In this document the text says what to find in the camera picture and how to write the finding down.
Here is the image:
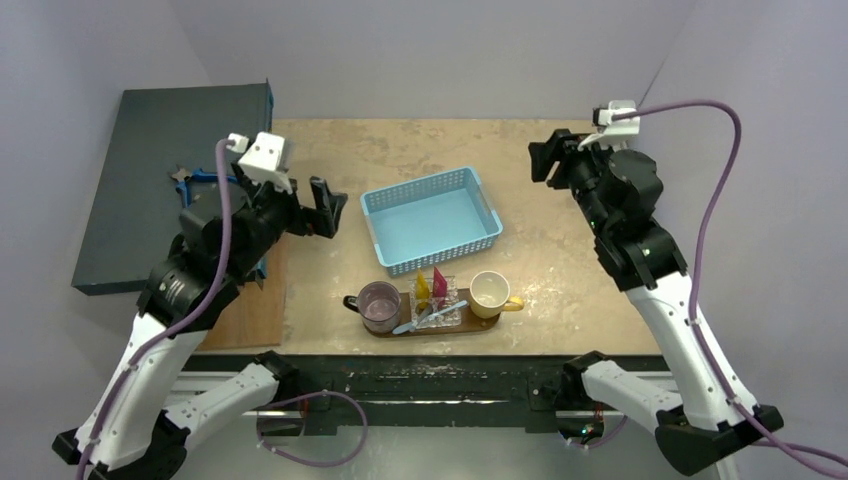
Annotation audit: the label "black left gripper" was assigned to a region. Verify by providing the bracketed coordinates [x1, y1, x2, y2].
[227, 157, 345, 279]

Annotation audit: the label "purple mug with black handle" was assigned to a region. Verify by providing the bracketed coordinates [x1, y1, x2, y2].
[342, 281, 402, 334]

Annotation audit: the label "light blue perforated plastic basket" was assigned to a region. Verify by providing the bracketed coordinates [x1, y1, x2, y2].
[360, 166, 503, 277]

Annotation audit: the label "yellow toothpaste tube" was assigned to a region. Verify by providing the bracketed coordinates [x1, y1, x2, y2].
[415, 269, 431, 302]

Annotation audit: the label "pink toothpaste tube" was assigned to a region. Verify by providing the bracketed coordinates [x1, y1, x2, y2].
[432, 267, 448, 298]

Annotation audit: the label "grey toothbrush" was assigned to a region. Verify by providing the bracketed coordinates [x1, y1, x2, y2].
[411, 304, 435, 332]

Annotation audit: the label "clear textured glass dish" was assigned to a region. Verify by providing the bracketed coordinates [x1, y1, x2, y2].
[409, 276, 464, 331]

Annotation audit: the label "white toothbrush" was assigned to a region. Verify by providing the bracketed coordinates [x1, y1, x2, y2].
[392, 300, 468, 335]

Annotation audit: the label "yellow ceramic mug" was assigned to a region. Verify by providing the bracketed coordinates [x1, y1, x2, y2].
[469, 271, 525, 319]

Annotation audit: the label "dark wooden oval tray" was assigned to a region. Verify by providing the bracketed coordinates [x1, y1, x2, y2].
[366, 288, 500, 338]

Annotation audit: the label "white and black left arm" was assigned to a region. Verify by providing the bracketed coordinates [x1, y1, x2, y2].
[52, 174, 348, 479]

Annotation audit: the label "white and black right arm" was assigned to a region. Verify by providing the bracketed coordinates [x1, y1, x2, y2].
[528, 129, 784, 476]

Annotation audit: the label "light wooden board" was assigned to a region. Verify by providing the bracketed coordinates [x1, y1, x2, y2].
[199, 238, 289, 352]

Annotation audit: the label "dark grey box blue edge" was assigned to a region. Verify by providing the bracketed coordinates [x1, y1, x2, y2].
[71, 83, 274, 296]

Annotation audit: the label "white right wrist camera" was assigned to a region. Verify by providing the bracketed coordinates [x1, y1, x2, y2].
[578, 100, 641, 151]

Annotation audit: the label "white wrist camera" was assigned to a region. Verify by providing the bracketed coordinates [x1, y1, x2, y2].
[578, 100, 641, 151]
[226, 132, 294, 194]

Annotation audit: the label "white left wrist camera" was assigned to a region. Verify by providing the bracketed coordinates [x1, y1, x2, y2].
[226, 132, 294, 194]

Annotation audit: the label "blue handled pliers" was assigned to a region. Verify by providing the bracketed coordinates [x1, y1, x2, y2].
[169, 165, 218, 208]

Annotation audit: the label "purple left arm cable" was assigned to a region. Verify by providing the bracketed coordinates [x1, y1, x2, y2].
[74, 135, 370, 480]

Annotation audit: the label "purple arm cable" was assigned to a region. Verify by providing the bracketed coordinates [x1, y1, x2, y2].
[74, 135, 370, 480]
[563, 99, 848, 480]

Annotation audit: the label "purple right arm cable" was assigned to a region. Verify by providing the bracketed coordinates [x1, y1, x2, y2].
[563, 99, 848, 480]

